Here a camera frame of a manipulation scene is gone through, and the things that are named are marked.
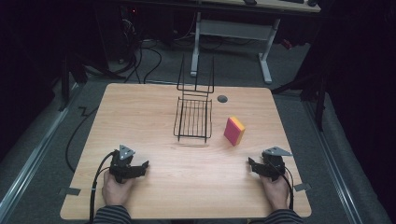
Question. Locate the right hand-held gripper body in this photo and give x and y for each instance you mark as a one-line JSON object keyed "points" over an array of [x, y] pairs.
{"points": [[274, 165]]}

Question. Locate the person's right hand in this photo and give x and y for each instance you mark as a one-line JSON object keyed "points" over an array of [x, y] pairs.
{"points": [[277, 194]]}

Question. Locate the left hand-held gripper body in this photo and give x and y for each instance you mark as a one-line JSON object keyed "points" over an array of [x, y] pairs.
{"points": [[120, 165]]}

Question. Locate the metal floor rail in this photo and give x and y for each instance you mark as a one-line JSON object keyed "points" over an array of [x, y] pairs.
{"points": [[333, 158], [34, 155]]}

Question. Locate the person's left hand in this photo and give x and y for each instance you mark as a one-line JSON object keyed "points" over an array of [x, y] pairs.
{"points": [[115, 193]]}

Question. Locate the black computer tower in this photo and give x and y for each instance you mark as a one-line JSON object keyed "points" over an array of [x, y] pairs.
{"points": [[129, 31]]}

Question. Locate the grey tape strip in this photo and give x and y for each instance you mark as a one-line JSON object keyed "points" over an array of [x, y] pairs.
{"points": [[72, 191], [302, 187]]}

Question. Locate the pink and yellow sponge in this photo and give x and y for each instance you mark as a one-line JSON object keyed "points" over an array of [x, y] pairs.
{"points": [[233, 130]]}

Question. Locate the black round table grommet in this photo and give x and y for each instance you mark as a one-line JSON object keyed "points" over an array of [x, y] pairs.
{"points": [[222, 99]]}

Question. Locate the black stand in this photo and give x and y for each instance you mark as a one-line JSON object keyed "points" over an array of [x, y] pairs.
{"points": [[67, 81], [317, 93]]}

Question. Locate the white-legged desk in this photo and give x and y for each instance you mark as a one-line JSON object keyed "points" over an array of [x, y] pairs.
{"points": [[233, 29]]}

